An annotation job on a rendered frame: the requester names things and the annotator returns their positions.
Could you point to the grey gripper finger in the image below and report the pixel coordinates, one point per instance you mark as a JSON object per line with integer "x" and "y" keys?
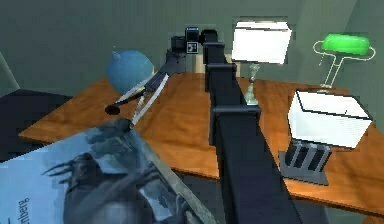
{"x": 133, "y": 95}
{"x": 150, "y": 100}

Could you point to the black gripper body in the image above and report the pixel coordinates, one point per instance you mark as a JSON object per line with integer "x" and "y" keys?
{"x": 176, "y": 61}

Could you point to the blue book with creature cover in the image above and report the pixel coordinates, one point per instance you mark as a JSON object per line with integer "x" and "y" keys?
{"x": 83, "y": 180}

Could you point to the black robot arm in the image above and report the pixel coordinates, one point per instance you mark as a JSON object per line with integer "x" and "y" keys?
{"x": 240, "y": 143}

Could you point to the blue round globe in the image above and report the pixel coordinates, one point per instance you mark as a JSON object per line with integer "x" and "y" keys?
{"x": 128, "y": 71}

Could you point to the orange wooden table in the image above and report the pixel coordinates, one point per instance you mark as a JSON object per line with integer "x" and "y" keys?
{"x": 186, "y": 126}

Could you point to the white shade candlestick lamp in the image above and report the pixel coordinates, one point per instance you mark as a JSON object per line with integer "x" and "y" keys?
{"x": 261, "y": 41}

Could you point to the dark navy furniture block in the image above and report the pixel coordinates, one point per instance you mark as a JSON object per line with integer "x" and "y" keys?
{"x": 26, "y": 113}

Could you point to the white shade grey base lamp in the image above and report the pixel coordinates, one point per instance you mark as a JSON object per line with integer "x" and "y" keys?
{"x": 328, "y": 121}

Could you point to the green shade desk lamp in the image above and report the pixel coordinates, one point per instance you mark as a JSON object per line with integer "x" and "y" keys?
{"x": 346, "y": 44}

